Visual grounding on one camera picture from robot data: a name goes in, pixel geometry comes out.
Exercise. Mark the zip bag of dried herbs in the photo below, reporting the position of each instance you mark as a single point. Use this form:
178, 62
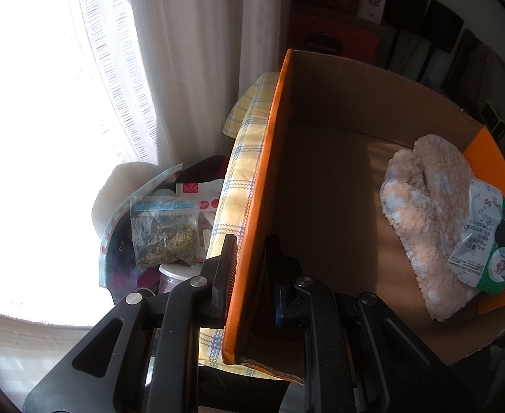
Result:
164, 232

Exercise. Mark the green white snack packets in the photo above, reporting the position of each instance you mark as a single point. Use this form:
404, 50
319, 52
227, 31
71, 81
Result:
444, 159

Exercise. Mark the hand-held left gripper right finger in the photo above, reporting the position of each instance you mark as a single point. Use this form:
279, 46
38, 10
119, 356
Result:
278, 292

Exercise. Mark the pink fuzzy sock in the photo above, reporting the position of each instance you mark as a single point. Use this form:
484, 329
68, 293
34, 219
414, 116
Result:
420, 232

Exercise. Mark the large clear zip bag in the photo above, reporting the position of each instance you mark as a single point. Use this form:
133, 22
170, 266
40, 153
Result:
114, 232

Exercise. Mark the orange cardboard box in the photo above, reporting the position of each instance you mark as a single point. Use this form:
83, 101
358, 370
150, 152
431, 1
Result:
334, 206

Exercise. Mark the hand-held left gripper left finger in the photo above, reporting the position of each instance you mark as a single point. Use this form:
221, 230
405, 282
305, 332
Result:
230, 266

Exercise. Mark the red white packet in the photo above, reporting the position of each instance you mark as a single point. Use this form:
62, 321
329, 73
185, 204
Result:
207, 198

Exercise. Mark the beige curtain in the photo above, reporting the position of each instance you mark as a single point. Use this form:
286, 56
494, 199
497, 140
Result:
201, 51

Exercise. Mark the sheer white curtain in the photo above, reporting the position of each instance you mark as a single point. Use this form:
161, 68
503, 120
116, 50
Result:
119, 51

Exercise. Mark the red chocolate gift bag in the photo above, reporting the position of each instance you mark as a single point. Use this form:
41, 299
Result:
321, 34

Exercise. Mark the beige hat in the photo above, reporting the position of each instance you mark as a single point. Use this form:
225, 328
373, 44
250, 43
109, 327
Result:
114, 189

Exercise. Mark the yellow plaid cloth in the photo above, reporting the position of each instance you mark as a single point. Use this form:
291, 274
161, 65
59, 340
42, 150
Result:
239, 180

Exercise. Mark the white plastic jar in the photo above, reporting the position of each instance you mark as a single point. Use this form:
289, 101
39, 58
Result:
175, 277

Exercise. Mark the white green snack packet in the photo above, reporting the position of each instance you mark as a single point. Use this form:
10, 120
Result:
478, 232

